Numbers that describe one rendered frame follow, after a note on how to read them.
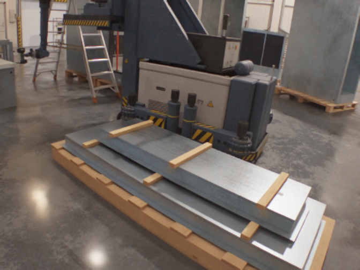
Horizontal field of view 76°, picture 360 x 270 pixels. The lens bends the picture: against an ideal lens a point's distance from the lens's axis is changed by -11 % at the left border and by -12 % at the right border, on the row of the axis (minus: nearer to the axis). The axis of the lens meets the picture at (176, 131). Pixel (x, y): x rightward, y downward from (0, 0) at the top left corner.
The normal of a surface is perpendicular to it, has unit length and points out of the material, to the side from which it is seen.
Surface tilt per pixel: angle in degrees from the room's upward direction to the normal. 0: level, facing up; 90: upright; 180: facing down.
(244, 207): 90
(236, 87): 90
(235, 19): 90
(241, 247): 90
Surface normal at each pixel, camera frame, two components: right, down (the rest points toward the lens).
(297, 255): 0.09, -0.92
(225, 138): -0.50, 0.29
